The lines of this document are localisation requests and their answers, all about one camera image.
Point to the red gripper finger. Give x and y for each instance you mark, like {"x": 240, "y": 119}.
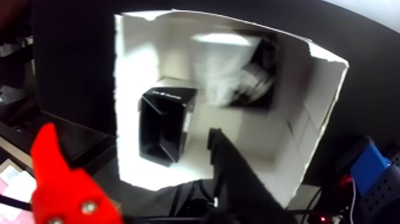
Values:
{"x": 62, "y": 194}

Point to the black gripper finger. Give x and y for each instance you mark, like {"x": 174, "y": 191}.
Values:
{"x": 240, "y": 187}

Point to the small black and white box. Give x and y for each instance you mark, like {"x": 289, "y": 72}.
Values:
{"x": 162, "y": 125}
{"x": 250, "y": 87}

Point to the pink tissue paper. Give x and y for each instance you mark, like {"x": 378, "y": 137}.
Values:
{"x": 12, "y": 190}

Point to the white torn cardboard container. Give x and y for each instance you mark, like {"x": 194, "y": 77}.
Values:
{"x": 134, "y": 78}

